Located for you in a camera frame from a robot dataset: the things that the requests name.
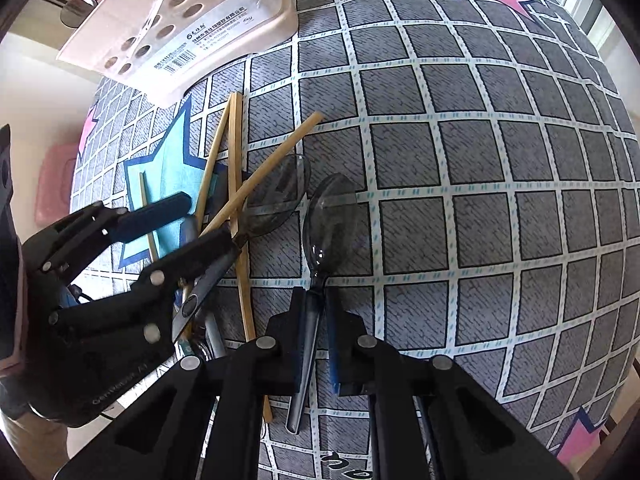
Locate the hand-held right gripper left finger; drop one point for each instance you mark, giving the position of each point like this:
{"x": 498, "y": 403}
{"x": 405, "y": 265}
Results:
{"x": 286, "y": 355}

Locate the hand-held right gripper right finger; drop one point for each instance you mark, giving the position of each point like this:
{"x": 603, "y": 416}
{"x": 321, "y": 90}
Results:
{"x": 334, "y": 345}

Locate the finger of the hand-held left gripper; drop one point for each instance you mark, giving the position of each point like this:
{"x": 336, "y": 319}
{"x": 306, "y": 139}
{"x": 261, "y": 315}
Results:
{"x": 150, "y": 216}
{"x": 195, "y": 257}

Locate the wooden chopstick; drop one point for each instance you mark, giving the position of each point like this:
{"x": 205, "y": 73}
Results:
{"x": 280, "y": 152}
{"x": 143, "y": 187}
{"x": 234, "y": 160}
{"x": 215, "y": 155}

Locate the grey translucent plastic spoon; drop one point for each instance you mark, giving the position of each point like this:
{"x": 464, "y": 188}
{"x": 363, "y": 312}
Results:
{"x": 280, "y": 200}
{"x": 327, "y": 230}

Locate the beige plastic utensil holder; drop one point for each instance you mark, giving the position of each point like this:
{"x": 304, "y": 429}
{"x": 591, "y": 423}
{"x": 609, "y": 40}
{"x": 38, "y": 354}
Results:
{"x": 210, "y": 25}

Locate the person's khaki trousers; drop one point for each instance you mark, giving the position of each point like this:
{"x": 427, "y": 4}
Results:
{"x": 25, "y": 435}

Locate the pink plastic stool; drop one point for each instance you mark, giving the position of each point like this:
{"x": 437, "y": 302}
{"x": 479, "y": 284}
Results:
{"x": 57, "y": 180}

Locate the grey checked star tablecloth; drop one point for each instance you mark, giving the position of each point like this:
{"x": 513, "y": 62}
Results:
{"x": 450, "y": 160}

